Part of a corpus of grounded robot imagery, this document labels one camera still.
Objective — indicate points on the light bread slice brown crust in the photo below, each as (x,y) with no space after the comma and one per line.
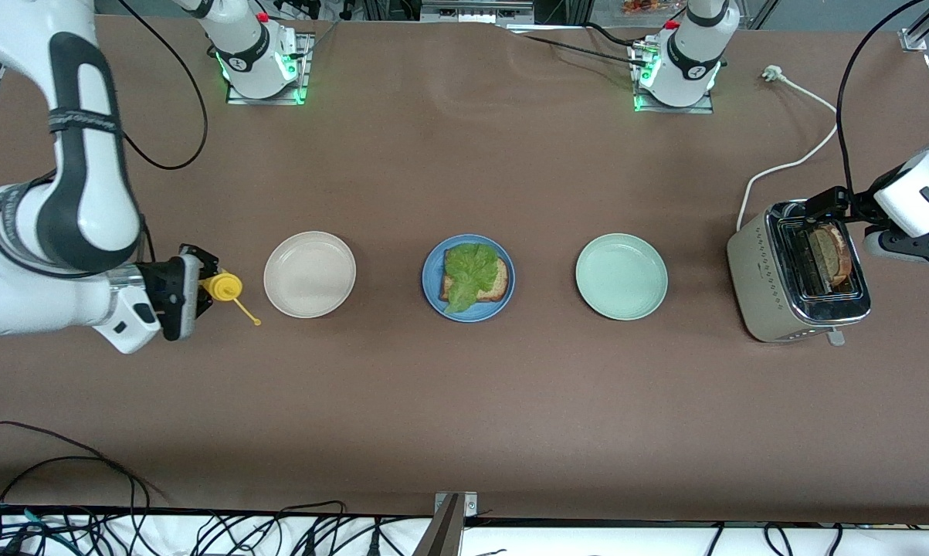
(845,255)
(501,282)

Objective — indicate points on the orange snack bag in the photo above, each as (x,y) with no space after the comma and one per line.
(642,6)

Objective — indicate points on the grey metal box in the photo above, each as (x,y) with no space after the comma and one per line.
(476,11)

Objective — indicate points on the green lettuce leaf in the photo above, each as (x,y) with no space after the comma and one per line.
(472,270)

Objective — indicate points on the blue round plate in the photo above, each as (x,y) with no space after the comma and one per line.
(433,270)

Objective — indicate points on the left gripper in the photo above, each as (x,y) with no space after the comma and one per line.
(858,205)

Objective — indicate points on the green round plate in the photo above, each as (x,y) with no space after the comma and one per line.
(621,276)

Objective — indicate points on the metal mounting bracket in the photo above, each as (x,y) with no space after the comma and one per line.
(445,533)

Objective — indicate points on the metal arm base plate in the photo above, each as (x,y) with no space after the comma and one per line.
(673,110)
(302,85)

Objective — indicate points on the beige round plate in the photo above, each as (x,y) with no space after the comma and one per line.
(310,274)

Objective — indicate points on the dark wholewheat bread slice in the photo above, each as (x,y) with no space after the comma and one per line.
(823,259)

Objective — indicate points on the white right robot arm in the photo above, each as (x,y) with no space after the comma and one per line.
(86,193)

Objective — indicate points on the yellow mustard squeeze bottle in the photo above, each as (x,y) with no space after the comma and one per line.
(225,287)

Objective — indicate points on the silver two-slot toaster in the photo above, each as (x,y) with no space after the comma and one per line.
(757,286)

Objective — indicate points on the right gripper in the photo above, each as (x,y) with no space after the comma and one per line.
(163,286)

